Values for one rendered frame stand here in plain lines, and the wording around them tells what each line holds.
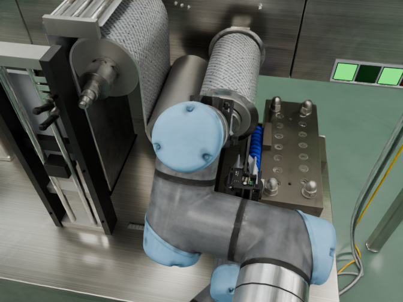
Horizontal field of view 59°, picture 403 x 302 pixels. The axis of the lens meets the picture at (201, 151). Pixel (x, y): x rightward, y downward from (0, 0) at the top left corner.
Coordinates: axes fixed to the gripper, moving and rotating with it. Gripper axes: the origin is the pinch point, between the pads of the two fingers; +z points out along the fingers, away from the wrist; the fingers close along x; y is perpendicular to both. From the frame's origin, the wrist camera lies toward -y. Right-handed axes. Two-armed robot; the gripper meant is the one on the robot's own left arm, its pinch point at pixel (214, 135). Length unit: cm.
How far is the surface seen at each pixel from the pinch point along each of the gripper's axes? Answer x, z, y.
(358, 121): -86, 203, 7
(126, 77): 19.7, 0.3, 9.7
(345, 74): -31.3, 33.4, 19.0
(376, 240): -79, 115, -52
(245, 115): -5.6, 2.5, 4.7
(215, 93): 0.8, 0.1, 8.5
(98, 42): 24.2, -4.6, 15.5
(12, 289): 54, 17, -52
